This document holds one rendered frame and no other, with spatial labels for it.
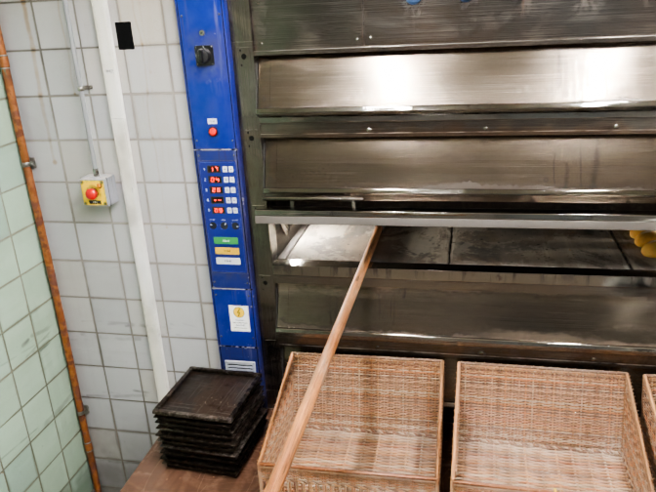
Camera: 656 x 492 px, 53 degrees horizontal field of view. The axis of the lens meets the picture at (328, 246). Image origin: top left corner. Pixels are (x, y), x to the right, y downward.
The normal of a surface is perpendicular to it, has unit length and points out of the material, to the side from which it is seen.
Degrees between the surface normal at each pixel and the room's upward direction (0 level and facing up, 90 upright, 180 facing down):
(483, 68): 70
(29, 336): 90
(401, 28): 90
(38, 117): 90
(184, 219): 90
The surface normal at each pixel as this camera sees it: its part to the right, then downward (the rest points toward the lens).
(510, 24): -0.21, 0.36
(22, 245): 0.98, 0.03
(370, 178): -0.22, 0.00
